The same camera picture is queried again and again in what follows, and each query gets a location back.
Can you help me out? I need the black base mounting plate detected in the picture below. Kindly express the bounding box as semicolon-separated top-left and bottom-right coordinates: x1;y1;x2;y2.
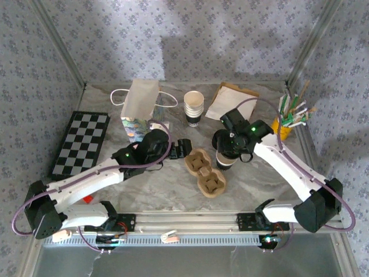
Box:
83;212;137;232
236;212;290;232

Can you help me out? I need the small circuit board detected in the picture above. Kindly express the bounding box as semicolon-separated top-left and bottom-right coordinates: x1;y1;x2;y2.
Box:
96;234;127;246
259;234;280;249

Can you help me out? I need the green white wrapped straw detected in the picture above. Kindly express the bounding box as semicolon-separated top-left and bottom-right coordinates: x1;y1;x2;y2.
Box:
278;92;290;119
288;93;300;118

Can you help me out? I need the white and pink clip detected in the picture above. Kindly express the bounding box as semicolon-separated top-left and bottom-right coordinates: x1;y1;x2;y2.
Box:
160;229;180;244

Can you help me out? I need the aluminium side rail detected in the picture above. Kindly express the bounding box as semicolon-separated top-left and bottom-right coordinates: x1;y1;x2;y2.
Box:
295;126;331;181

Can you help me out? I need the brown pulp cup carrier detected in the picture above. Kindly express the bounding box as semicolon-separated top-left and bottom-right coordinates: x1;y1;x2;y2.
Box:
184;148;228;199

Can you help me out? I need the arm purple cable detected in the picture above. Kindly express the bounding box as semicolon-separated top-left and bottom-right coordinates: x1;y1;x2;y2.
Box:
238;97;357;231
11;121;174;236

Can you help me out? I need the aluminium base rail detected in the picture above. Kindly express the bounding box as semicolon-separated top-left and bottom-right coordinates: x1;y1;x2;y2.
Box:
43;210;344;235

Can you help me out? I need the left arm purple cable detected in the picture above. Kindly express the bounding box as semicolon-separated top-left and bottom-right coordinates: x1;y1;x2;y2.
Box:
11;121;174;236

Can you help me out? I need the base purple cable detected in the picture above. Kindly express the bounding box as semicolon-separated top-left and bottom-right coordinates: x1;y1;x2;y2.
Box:
272;223;295;253
78;226;103;253

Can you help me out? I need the aluminium frame post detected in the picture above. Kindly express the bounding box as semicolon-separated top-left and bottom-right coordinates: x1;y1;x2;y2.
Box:
285;0;345;86

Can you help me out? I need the beige plastic piece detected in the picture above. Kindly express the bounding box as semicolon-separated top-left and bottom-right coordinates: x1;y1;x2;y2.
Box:
52;229;72;243

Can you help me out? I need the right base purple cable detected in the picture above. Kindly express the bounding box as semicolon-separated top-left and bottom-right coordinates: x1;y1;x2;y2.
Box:
272;223;295;253

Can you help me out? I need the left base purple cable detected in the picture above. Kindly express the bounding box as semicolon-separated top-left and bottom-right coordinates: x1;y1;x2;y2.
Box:
78;226;103;253

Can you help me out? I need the coffee cup with black lid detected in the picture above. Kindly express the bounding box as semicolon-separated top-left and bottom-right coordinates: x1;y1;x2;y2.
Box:
215;149;240;173

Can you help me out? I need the black grey checkerboard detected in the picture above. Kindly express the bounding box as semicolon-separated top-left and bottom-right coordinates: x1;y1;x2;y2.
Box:
47;111;111;181

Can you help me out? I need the grey slotted cable duct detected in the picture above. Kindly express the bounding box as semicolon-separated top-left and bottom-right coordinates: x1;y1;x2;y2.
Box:
43;233;279;248

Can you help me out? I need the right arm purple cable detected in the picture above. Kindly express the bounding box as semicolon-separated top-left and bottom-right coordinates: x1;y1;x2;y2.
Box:
238;97;357;231

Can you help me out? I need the stack of paper cups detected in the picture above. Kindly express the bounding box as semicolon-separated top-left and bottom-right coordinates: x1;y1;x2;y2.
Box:
183;90;205;128

